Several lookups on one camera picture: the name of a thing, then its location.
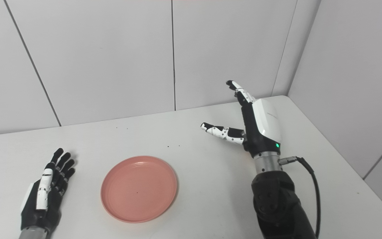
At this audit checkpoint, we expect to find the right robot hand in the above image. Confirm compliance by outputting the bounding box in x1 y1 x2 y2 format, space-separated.
201 80 282 158

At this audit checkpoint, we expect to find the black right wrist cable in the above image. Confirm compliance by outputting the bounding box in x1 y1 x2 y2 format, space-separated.
278 156 321 238

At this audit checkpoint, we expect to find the pink plate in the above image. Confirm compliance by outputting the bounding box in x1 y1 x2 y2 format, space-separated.
100 156 178 223

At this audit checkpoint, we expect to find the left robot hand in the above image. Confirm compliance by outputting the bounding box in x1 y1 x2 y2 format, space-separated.
20 148 76 233

